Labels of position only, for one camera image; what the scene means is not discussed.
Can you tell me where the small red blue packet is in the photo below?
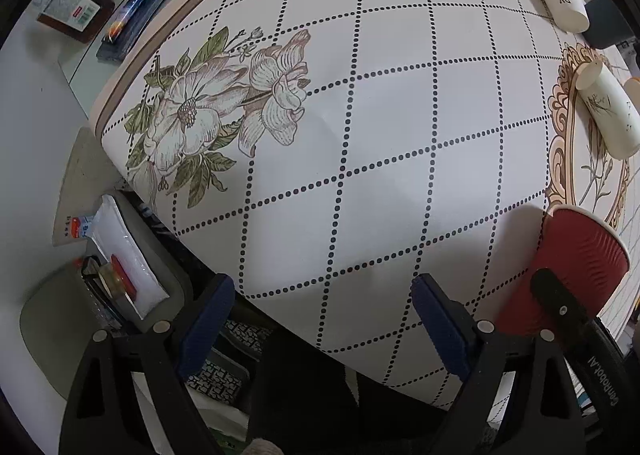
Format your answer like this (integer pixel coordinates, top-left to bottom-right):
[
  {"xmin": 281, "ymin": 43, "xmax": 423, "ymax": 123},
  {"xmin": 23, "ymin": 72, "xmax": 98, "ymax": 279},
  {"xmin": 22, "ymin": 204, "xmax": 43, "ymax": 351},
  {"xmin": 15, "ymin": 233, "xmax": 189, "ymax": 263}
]
[{"xmin": 64, "ymin": 214, "xmax": 97, "ymax": 242}]

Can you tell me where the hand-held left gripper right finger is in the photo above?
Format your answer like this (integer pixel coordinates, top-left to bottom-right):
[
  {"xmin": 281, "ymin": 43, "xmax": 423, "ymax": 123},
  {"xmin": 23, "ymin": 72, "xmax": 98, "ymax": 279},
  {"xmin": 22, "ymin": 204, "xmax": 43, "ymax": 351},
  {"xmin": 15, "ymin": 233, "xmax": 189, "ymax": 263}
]
[{"xmin": 411, "ymin": 273, "xmax": 587, "ymax": 455}]

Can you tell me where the floral checked tablecloth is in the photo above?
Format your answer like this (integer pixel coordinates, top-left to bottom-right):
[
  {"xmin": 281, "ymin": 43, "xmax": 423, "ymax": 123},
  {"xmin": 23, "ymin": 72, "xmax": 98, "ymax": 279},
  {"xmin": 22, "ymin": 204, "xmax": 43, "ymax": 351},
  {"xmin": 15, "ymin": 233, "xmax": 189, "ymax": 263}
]
[{"xmin": 94, "ymin": 0, "xmax": 640, "ymax": 411}]

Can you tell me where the white bamboo print paper cup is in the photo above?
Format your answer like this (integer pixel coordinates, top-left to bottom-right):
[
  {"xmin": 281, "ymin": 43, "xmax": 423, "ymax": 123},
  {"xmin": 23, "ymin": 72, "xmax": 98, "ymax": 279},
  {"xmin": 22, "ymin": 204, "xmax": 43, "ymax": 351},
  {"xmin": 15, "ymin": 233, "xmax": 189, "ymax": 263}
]
[{"xmin": 572, "ymin": 59, "xmax": 640, "ymax": 159}]

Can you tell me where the red ribbed paper cup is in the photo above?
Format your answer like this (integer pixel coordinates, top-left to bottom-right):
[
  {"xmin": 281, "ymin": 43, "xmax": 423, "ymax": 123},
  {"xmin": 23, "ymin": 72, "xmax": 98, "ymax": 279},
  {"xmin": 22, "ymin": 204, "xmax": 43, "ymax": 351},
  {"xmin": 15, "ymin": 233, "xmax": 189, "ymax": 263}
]
[{"xmin": 492, "ymin": 205, "xmax": 629, "ymax": 336}]

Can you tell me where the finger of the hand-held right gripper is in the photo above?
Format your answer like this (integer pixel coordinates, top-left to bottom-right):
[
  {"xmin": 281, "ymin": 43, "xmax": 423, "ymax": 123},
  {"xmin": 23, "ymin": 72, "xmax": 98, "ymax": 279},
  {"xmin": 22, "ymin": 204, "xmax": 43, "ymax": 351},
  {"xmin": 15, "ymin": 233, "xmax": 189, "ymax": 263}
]
[{"xmin": 530, "ymin": 268, "xmax": 601, "ymax": 341}]

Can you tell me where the dark grey container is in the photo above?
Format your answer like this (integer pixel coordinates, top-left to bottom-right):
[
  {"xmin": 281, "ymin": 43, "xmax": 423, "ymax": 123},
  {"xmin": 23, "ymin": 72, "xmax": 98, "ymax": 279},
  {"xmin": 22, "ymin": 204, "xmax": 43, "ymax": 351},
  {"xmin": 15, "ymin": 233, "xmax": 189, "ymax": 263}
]
[{"xmin": 581, "ymin": 0, "xmax": 635, "ymax": 48}]

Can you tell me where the dark blue pen case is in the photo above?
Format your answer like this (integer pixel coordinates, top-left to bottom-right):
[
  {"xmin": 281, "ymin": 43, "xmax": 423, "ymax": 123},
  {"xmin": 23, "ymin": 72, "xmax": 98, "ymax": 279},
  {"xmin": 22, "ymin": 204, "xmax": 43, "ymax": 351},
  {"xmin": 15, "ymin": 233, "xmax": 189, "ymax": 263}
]
[{"xmin": 96, "ymin": 0, "xmax": 167, "ymax": 64}]

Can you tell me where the white tissue packet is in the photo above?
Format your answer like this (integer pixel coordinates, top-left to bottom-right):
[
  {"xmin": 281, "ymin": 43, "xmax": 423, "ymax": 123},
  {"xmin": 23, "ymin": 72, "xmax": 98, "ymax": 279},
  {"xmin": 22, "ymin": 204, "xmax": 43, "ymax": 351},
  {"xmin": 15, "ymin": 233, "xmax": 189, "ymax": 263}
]
[{"xmin": 89, "ymin": 194, "xmax": 169, "ymax": 320}]

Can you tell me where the brown box with white label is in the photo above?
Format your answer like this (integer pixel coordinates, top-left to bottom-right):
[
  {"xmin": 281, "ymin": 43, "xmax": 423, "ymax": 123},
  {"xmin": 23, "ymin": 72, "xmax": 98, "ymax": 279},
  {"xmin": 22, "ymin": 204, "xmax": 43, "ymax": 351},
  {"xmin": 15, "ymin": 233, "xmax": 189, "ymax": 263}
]
[{"xmin": 36, "ymin": 0, "xmax": 115, "ymax": 44}]

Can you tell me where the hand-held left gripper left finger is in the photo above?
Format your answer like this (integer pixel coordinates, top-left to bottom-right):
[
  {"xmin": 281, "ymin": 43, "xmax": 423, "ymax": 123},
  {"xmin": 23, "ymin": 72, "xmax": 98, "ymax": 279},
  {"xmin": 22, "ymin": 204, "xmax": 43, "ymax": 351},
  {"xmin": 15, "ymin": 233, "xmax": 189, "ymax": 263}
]
[{"xmin": 59, "ymin": 274, "xmax": 236, "ymax": 455}]

